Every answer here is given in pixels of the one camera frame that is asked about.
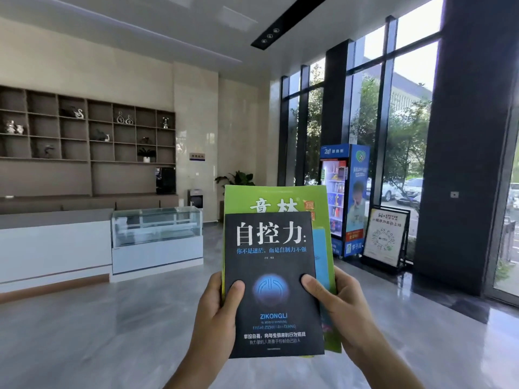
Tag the small potted plant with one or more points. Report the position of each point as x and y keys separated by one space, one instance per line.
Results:
x=146 y=153

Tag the green magazine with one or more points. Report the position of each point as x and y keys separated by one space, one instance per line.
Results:
x=284 y=202

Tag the grey water dispenser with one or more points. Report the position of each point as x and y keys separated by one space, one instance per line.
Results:
x=196 y=198

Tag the person's right forearm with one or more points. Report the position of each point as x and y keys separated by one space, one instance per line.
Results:
x=391 y=366

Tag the person's left forearm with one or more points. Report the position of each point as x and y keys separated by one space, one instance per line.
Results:
x=190 y=370

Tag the person's left hand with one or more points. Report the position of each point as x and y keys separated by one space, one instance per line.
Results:
x=213 y=320

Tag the dark sculpture ornament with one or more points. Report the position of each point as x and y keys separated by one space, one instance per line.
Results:
x=100 y=136

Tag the black ceiling light strip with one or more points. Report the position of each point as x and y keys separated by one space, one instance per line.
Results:
x=290 y=20

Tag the person's right thumb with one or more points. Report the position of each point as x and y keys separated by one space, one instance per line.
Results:
x=318 y=293

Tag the white car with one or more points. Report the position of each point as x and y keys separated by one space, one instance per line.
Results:
x=405 y=189

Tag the silver swan ornament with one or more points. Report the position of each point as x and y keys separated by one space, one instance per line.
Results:
x=78 y=113

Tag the glass display case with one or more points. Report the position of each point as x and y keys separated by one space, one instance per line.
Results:
x=157 y=238

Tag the person's right hand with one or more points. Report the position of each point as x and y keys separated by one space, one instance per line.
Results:
x=346 y=315

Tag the white reception counter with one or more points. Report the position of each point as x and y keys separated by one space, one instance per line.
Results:
x=54 y=249

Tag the blue vending machine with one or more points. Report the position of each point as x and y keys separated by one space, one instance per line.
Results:
x=348 y=198

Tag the brown wall shelf unit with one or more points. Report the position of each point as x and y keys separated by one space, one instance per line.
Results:
x=87 y=145

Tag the green potted plant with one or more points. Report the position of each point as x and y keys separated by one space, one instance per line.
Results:
x=237 y=180

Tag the person's left thumb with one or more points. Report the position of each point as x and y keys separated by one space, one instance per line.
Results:
x=236 y=297

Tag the standing poster sign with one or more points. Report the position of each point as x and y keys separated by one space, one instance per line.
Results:
x=385 y=236

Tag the small wall sign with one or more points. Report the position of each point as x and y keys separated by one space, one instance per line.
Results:
x=197 y=156

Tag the black book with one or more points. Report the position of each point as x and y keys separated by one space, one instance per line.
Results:
x=271 y=279

